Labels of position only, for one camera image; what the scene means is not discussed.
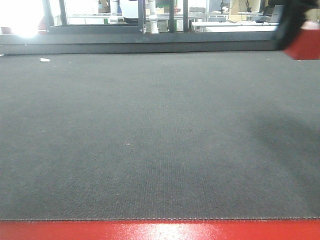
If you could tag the black blurred gripper finger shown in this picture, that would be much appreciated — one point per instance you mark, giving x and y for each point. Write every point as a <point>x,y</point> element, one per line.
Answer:
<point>292,19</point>

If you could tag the red magnetic cube block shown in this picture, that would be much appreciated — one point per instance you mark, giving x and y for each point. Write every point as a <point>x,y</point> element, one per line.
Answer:
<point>306,45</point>

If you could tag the white background table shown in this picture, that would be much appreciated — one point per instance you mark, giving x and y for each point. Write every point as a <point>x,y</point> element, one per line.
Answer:
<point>232,27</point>

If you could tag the dark grey fabric mat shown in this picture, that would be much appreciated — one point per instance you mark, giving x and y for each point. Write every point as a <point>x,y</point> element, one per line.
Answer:
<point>217,135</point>

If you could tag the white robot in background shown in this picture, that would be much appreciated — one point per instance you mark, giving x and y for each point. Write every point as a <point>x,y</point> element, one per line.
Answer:
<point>130,13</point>

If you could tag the small white paper scrap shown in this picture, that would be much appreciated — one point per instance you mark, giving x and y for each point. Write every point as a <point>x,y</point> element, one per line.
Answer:
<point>45,60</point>

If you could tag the black metal frame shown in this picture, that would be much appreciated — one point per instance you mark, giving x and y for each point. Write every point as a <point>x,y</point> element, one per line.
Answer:
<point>80,17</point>

